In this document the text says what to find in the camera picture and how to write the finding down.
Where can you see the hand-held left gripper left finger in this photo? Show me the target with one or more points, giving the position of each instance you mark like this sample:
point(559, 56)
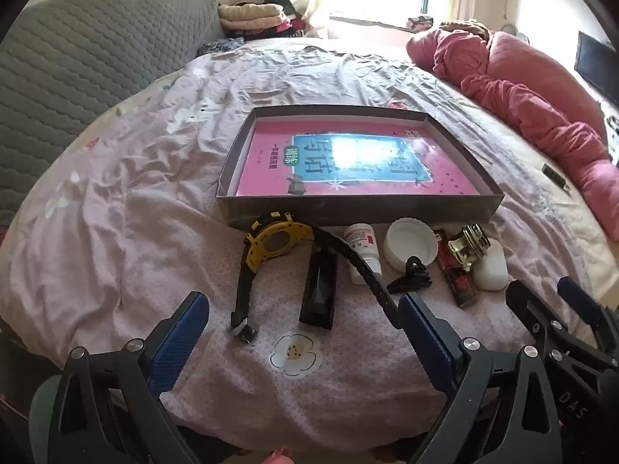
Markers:
point(183, 328)

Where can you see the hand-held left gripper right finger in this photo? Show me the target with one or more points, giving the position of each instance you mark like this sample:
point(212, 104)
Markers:
point(425, 328)

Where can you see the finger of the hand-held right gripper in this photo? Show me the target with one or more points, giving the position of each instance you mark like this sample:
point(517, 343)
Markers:
point(578, 299)
point(529, 307)

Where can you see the white earbuds case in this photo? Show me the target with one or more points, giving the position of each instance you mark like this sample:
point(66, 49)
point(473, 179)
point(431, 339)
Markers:
point(491, 273)

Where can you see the red lighter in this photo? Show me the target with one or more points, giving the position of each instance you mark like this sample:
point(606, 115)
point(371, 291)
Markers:
point(457, 280)

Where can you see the gold threaded metal fitting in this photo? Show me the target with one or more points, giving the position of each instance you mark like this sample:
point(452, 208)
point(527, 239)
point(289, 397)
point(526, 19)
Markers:
point(466, 246)

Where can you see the white round lid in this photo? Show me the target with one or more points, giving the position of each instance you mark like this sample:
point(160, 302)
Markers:
point(411, 241)

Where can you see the white medicine bottle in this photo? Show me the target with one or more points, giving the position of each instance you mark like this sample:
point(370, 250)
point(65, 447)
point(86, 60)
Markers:
point(360, 241)

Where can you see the yellow and black wristwatch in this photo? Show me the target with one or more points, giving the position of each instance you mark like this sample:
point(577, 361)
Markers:
point(256, 246)

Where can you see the black faceted bottle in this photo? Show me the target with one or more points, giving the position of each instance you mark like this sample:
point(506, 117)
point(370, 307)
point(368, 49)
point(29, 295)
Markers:
point(319, 295)

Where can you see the grey cardboard box tray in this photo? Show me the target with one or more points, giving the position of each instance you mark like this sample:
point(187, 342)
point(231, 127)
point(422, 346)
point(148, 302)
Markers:
point(338, 210)

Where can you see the black binder clip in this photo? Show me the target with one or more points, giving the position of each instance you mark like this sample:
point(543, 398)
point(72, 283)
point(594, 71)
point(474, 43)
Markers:
point(416, 275)

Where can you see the small black flat tool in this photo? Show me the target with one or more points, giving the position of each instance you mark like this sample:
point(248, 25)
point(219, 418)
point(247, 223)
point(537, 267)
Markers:
point(556, 178)

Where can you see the pink printed bed sheet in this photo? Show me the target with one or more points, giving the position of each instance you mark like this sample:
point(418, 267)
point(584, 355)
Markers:
point(145, 203)

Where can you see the pink and blue book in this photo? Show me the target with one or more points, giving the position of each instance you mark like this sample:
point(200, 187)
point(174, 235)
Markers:
point(271, 169)

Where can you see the pink quilt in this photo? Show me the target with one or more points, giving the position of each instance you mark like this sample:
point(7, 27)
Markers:
point(522, 72)

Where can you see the black television screen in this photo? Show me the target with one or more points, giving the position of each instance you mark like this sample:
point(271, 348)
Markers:
point(592, 58)

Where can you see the white desk fan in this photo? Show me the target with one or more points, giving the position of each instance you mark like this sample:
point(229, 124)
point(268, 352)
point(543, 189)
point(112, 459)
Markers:
point(516, 34)

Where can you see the dark floral cloth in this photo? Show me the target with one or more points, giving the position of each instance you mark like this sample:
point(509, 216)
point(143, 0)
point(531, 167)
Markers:
point(220, 47)

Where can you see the grey quilted headboard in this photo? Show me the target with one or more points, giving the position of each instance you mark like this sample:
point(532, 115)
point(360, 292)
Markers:
point(96, 58)

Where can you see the brown knitted cloth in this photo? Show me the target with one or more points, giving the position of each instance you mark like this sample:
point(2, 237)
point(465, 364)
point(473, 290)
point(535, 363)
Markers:
point(464, 28)

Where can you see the red patterned pouch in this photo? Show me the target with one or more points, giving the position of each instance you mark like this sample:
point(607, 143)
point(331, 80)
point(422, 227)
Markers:
point(419, 23)

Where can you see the stack of folded clothes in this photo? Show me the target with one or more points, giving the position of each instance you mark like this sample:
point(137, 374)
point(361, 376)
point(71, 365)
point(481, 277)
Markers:
point(251, 14)

